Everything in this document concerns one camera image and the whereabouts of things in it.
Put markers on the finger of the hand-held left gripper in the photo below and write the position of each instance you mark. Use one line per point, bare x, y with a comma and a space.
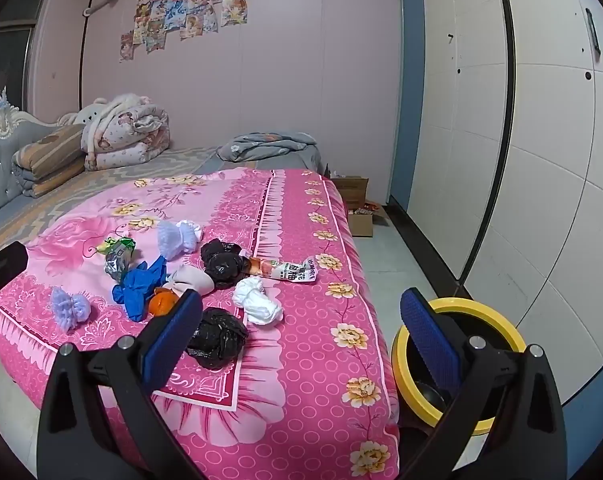
4, 275

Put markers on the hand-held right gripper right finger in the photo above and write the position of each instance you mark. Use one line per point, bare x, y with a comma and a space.
431, 340

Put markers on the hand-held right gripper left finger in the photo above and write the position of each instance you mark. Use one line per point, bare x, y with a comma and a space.
171, 340

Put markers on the black plastic bag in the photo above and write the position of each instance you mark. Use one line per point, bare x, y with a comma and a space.
221, 262
219, 335

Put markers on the yellow round bin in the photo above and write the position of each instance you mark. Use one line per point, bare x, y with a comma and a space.
491, 310

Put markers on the lavender fluffy ball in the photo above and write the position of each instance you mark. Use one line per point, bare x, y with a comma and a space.
171, 240
69, 307

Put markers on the silver foil packet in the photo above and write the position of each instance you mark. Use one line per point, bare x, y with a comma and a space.
116, 266

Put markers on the orange white snack packet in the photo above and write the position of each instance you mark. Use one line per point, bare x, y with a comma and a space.
291, 270

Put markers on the orange tangerine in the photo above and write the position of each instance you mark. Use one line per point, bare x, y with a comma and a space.
161, 304

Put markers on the blue rubber glove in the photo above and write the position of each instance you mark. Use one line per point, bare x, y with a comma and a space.
141, 285

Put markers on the beige cloth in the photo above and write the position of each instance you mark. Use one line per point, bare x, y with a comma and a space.
191, 280

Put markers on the white crumpled cloth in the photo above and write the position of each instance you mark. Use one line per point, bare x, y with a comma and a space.
259, 305

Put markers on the grey patterned mattress sheet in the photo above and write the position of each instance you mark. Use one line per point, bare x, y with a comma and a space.
71, 195

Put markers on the grey tufted headboard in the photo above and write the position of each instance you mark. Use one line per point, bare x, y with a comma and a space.
1, 170

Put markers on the pink floral bedsheet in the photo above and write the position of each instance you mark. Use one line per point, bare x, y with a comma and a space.
306, 360

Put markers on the striped pillows stack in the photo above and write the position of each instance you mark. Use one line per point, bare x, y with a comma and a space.
46, 155

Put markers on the red snack packets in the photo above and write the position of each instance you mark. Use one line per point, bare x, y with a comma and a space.
369, 206

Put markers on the printed cardboard box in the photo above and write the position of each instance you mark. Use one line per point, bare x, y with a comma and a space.
351, 190

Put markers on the pale blue ornament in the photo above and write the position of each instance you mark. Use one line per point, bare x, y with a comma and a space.
1, 97

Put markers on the white plush toy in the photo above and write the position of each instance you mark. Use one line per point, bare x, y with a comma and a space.
89, 112

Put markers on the pink floral quilt bundle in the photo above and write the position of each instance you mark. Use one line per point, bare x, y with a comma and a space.
126, 135

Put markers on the white and blue wardrobe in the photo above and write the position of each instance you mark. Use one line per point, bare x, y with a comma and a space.
541, 160

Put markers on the grey floral blanket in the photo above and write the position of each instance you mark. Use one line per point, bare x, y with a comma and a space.
266, 147

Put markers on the dark window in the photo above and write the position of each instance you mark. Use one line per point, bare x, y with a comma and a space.
11, 60

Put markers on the white wall pipe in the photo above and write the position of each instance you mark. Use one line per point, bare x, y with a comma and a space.
101, 6

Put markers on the group of cartoon wall posters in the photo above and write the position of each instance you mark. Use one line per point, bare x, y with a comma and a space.
181, 5

